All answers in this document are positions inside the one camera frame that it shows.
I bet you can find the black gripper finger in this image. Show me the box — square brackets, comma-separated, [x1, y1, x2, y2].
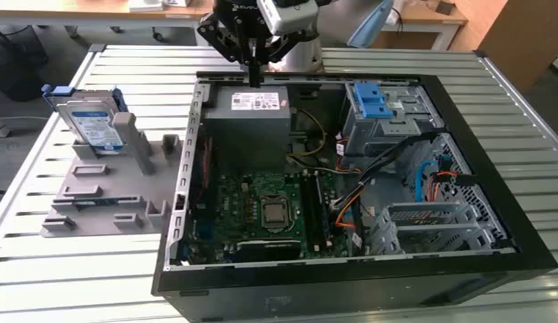
[196, 13, 257, 88]
[256, 29, 309, 88]

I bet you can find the hard disk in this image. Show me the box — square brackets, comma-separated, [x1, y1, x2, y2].
[41, 84, 129, 155]

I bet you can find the blue data wire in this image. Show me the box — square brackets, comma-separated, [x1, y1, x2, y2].
[412, 160, 440, 203]

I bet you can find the grey metal disk bay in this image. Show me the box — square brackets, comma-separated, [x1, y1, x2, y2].
[367, 201, 517, 255]

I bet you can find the large white box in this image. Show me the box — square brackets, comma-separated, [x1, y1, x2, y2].
[128, 0, 165, 13]

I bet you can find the blue plastic drive latch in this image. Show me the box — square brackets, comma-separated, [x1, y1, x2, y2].
[353, 82, 393, 118]

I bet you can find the grey power supply unit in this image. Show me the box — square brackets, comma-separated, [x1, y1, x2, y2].
[201, 85, 292, 172]

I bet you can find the grey metal drive cage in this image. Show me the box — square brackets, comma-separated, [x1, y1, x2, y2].
[340, 80, 445, 159]

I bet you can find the metal CPU socket cover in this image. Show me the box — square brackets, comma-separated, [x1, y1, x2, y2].
[257, 193, 292, 235]

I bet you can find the black mesh waste bin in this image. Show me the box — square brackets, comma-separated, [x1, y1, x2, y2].
[0, 23, 49, 102]

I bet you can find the black RAM slot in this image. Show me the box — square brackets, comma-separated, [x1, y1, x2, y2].
[300, 171, 317, 252]

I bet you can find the black RAM stick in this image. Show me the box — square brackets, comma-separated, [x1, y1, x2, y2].
[312, 174, 333, 250]

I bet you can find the green motherboard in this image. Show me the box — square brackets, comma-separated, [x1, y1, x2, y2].
[188, 170, 351, 265]

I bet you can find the silver CPU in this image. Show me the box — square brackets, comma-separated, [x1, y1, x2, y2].
[263, 203, 287, 226]

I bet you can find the grey parts rack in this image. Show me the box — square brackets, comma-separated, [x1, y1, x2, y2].
[38, 112, 185, 238]

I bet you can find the brown wooden cabinet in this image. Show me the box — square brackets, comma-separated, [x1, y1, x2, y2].
[448, 0, 558, 92]

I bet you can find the blue labelled RAM stick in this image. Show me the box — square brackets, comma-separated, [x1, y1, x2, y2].
[53, 198, 143, 207]

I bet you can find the black graphics card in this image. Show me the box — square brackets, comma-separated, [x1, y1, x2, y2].
[232, 238, 301, 262]

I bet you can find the black open PC case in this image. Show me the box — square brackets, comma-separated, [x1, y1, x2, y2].
[151, 70, 558, 323]

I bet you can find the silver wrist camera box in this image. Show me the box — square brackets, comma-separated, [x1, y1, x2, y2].
[255, 0, 317, 36]

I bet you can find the yellow wire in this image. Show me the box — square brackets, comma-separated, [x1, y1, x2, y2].
[289, 107, 328, 157]

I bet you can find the wooden desk with white frame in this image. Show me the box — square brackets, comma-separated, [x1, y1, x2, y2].
[0, 0, 468, 51]

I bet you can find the black cable bundle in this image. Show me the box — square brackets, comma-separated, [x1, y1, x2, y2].
[331, 133, 440, 209]

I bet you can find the orange wire bundle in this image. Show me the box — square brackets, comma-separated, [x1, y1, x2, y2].
[332, 196, 356, 230]

